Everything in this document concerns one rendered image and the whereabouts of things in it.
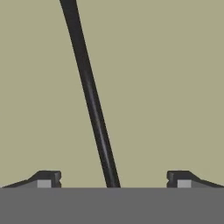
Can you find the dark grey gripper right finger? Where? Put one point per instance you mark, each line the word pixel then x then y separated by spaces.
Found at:
pixel 180 177

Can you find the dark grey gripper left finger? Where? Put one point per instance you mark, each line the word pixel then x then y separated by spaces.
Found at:
pixel 46 177

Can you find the olive drawer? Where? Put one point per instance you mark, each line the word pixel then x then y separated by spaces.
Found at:
pixel 163 87

